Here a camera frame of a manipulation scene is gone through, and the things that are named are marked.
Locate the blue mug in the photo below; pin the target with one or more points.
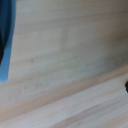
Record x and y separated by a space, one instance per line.
8 33

